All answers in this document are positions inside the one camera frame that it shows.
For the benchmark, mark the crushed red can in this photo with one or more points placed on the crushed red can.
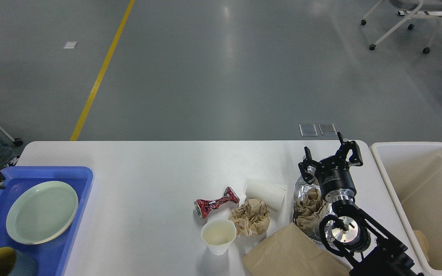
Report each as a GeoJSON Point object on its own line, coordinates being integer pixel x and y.
{"type": "Point", "coordinates": [204, 207]}

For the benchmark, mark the beige plastic bin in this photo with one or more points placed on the beige plastic bin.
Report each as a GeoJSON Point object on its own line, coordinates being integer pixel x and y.
{"type": "Point", "coordinates": [412, 173]}

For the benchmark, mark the blue plastic tray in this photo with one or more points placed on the blue plastic tray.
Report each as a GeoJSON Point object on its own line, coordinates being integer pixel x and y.
{"type": "Point", "coordinates": [52, 256]}

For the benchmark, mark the flat brown paper bag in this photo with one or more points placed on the flat brown paper bag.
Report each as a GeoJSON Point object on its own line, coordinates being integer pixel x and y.
{"type": "Point", "coordinates": [289, 252]}

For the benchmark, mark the floor outlet cover left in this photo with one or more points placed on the floor outlet cover left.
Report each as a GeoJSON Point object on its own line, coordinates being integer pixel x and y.
{"type": "Point", "coordinates": [308, 130]}

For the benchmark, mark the floor outlet cover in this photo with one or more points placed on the floor outlet cover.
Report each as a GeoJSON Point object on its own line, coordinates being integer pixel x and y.
{"type": "Point", "coordinates": [327, 129]}
{"type": "Point", "coordinates": [308, 130]}

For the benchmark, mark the white office chair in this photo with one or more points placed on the white office chair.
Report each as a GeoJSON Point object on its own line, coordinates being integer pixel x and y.
{"type": "Point", "coordinates": [414, 9]}

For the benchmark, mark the silver foil bag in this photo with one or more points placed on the silver foil bag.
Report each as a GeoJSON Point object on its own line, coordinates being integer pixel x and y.
{"type": "Point", "coordinates": [300, 188]}

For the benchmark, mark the white floor tag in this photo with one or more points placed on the white floor tag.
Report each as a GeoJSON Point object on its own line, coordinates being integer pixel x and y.
{"type": "Point", "coordinates": [70, 45]}

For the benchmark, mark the upright white paper cup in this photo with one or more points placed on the upright white paper cup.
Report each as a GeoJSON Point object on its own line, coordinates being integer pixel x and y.
{"type": "Point", "coordinates": [218, 234]}

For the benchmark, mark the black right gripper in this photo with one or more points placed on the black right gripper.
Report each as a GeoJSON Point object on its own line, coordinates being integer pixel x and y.
{"type": "Point", "coordinates": [333, 173]}

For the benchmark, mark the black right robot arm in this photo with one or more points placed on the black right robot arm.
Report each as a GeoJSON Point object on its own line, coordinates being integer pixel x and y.
{"type": "Point", "coordinates": [348, 231]}

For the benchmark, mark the green plate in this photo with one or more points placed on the green plate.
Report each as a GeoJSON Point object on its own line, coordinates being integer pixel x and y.
{"type": "Point", "coordinates": [46, 195]}

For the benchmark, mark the floor outlet cover right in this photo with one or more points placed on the floor outlet cover right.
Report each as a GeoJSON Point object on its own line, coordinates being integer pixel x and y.
{"type": "Point", "coordinates": [327, 129]}

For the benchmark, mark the pink plate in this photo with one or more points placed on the pink plate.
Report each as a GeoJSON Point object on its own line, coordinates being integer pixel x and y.
{"type": "Point", "coordinates": [45, 225]}

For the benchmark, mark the lying white paper cup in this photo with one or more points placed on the lying white paper cup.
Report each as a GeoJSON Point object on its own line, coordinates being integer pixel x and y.
{"type": "Point", "coordinates": [269, 193]}

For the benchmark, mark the crumpled brown paper ball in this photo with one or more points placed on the crumpled brown paper ball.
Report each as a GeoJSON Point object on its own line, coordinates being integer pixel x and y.
{"type": "Point", "coordinates": [251, 218]}

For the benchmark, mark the crumpled brown paper in bag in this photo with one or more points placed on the crumpled brown paper in bag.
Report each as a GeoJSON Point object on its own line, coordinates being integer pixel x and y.
{"type": "Point", "coordinates": [310, 209]}

